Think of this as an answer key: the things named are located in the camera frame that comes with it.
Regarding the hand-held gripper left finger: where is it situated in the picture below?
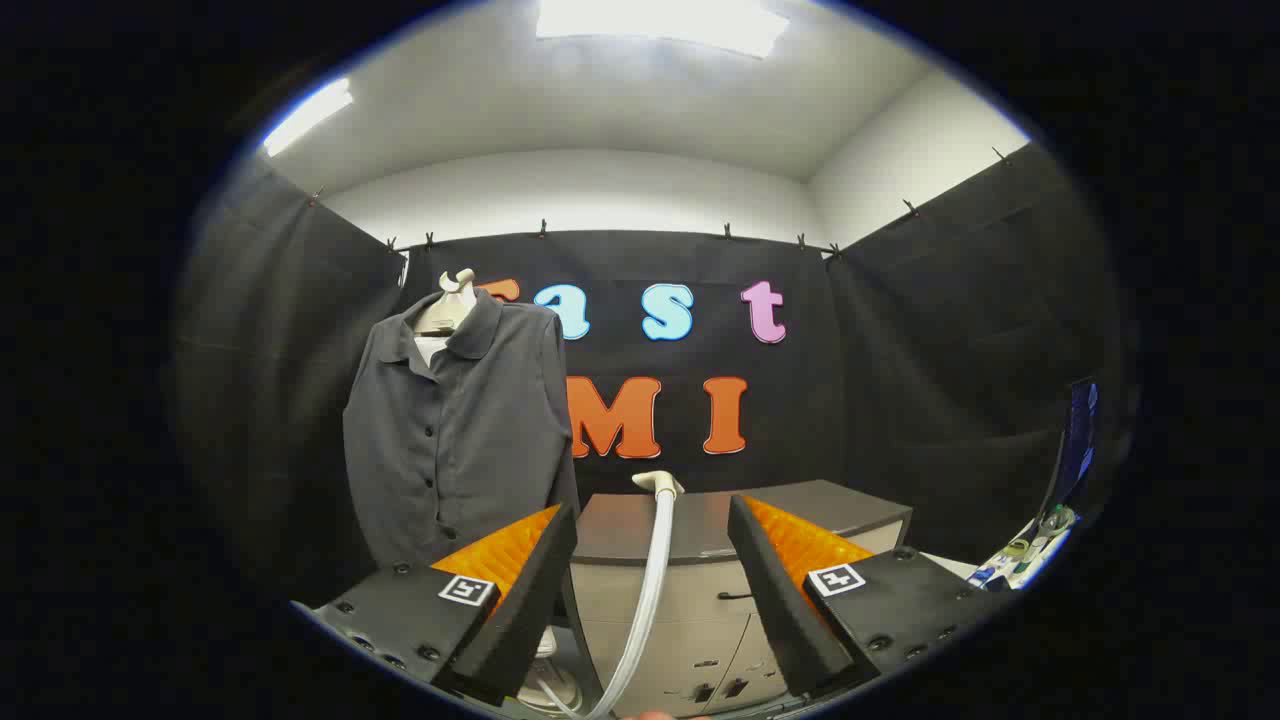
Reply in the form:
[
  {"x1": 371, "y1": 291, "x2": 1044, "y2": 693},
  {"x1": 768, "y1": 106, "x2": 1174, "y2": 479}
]
[{"x1": 290, "y1": 502, "x2": 579, "y2": 707}]

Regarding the large ceiling light panel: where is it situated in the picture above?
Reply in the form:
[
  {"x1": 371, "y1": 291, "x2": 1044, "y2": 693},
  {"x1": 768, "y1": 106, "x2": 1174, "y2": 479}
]
[{"x1": 535, "y1": 0, "x2": 791, "y2": 59}]

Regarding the grey button shirt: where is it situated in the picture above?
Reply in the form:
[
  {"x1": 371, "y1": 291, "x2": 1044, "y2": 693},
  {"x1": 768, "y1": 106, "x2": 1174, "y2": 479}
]
[{"x1": 343, "y1": 288, "x2": 581, "y2": 571}]

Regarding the grey cabinet with dark top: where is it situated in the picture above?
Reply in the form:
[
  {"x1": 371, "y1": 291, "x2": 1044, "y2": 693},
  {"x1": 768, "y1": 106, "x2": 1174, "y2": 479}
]
[{"x1": 560, "y1": 479, "x2": 913, "y2": 717}]

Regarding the clear steamer hose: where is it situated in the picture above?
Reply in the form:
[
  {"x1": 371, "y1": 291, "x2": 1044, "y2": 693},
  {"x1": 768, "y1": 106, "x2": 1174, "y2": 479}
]
[{"x1": 540, "y1": 490, "x2": 676, "y2": 719}]

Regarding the dark computer monitor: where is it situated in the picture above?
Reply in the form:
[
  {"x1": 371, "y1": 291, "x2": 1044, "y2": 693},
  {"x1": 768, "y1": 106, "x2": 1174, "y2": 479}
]
[{"x1": 1040, "y1": 375, "x2": 1101, "y2": 521}]

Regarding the white steamer base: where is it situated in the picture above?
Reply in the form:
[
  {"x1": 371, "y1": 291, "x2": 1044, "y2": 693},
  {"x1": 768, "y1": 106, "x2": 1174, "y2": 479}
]
[{"x1": 520, "y1": 630, "x2": 581, "y2": 713}]

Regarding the beige clothes hanger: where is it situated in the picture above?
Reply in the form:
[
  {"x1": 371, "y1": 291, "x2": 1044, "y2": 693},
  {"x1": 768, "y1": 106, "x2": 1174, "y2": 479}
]
[{"x1": 412, "y1": 268, "x2": 479, "y2": 366}]

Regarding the row of black clips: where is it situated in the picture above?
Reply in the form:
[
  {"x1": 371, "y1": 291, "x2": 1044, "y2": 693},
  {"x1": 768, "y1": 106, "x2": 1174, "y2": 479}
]
[{"x1": 310, "y1": 148, "x2": 1011, "y2": 263}]

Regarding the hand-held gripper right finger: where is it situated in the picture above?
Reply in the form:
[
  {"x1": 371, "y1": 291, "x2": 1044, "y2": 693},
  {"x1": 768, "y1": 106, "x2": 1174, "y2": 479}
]
[{"x1": 727, "y1": 494, "x2": 1011, "y2": 698}]

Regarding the pile of small desk items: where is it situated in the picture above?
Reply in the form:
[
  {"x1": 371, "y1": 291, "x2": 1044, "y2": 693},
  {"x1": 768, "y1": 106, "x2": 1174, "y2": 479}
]
[{"x1": 965, "y1": 505, "x2": 1076, "y2": 591}]

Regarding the narrow ceiling light panel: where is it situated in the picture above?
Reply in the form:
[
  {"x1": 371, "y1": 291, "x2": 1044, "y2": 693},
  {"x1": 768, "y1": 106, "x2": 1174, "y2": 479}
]
[{"x1": 262, "y1": 78, "x2": 355, "y2": 158}]

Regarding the black backdrop cloth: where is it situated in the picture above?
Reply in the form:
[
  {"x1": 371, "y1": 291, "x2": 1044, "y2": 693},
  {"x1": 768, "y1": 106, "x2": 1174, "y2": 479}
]
[{"x1": 175, "y1": 140, "x2": 1136, "y2": 606}]

